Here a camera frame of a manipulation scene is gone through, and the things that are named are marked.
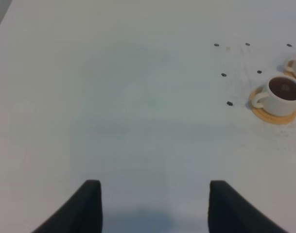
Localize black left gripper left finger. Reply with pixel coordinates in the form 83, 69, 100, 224
34, 180, 103, 233

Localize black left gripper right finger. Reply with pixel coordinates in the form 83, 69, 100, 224
208, 181, 286, 233

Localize wooden coaster near teapot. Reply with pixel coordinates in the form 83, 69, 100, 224
284, 70, 296, 79

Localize wooden coaster front left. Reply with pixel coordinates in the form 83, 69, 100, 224
248, 86, 296, 125

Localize white teacup front left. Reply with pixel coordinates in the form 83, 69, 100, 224
251, 75, 296, 117

